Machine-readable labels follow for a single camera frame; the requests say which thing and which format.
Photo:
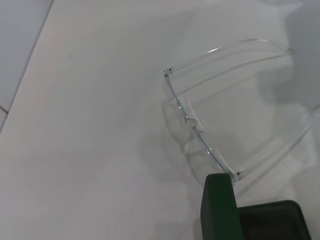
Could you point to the clear white glasses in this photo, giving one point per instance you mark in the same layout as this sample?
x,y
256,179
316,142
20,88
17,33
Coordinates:
x,y
167,72

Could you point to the green glasses case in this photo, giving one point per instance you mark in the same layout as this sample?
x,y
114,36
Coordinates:
x,y
217,207

